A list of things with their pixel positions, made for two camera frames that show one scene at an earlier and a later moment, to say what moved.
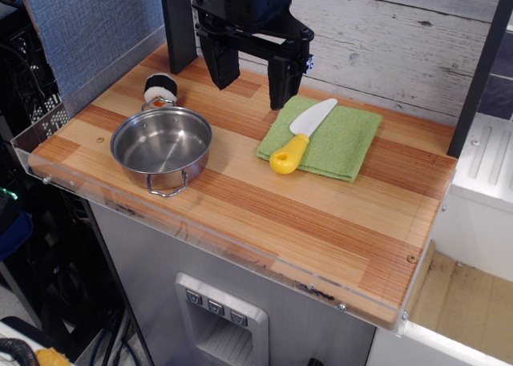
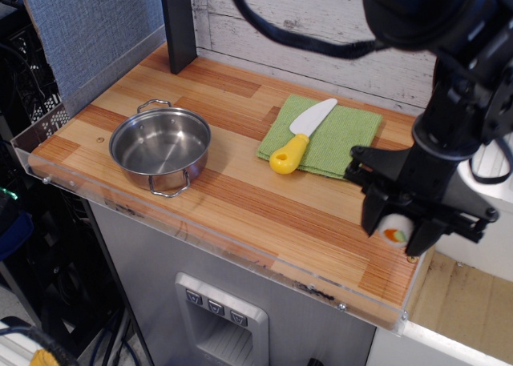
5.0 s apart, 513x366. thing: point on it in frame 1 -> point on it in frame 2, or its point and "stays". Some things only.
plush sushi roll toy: [160, 90] -> [395, 230]
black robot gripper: [255, 18] -> [460, 208]
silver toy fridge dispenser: [221, 328] stays
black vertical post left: [179, 23] stays
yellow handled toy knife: [284, 160] stays
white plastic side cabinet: [477, 221] stays
